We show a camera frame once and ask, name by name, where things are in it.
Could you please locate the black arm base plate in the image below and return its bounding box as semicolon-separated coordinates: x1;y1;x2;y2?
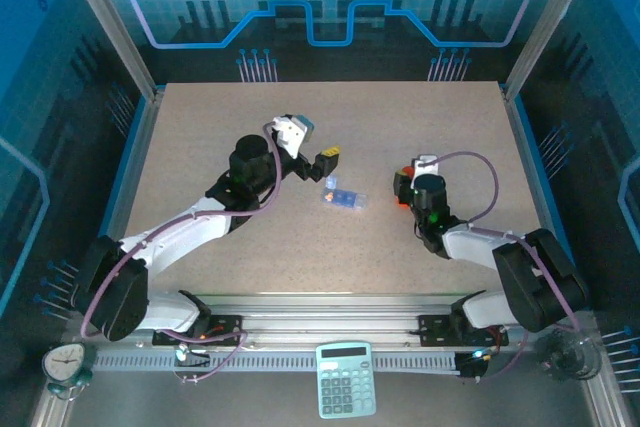
151;315;246;347
417;314;510;348

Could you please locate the small black desk fan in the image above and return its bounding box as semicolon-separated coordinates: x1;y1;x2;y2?
537;325;601;382

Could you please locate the orange pill bottle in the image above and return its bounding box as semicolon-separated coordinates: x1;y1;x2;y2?
397;164;417;209

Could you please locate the blue weekly pill organizer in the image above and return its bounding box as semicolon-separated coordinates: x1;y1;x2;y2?
317;174;370;212

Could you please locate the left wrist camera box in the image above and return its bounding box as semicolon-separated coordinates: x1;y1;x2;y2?
263;114;317;161

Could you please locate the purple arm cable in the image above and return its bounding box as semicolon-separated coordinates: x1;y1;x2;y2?
79;120;281;386
423;150;584;383

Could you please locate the aluminium front rail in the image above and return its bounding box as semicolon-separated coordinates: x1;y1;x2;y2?
64;294;596;348

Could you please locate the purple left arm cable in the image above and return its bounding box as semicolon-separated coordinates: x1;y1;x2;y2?
79;120;281;386

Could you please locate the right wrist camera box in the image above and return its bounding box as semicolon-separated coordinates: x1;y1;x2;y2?
412;154;440;181

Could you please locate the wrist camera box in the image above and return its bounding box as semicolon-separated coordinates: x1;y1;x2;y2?
412;154;440;181
263;114;317;161

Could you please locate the slotted grey cable duct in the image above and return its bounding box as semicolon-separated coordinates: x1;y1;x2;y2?
94;350;459;373

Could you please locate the green alarm clock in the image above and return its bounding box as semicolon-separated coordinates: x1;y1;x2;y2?
41;341;96;401

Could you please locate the teal desk calculator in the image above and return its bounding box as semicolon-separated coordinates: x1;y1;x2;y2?
315;341;377;419

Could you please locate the aluminium frame post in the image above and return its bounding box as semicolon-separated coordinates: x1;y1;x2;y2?
55;0;164;101
501;0;604;101

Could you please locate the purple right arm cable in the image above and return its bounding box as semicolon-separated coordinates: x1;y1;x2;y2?
423;150;584;383

